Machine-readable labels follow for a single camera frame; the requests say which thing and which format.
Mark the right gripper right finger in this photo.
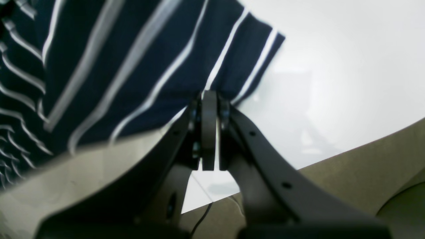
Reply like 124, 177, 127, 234
217, 97, 391, 239

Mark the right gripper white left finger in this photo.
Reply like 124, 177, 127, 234
36, 91, 218, 239

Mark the navy white striped t-shirt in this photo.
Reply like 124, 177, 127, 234
0, 0, 285, 192

